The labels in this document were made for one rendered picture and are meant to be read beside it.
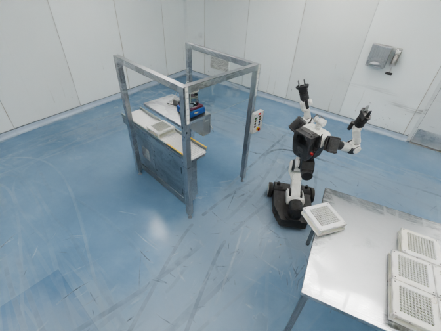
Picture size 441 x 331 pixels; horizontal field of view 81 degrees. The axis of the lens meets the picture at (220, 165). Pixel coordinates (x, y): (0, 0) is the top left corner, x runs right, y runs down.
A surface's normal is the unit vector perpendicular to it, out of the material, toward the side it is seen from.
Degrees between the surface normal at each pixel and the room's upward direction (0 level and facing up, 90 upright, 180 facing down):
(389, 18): 90
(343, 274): 0
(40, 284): 0
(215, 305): 0
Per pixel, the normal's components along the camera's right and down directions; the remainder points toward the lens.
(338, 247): 0.04, -0.79
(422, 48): -0.59, 0.48
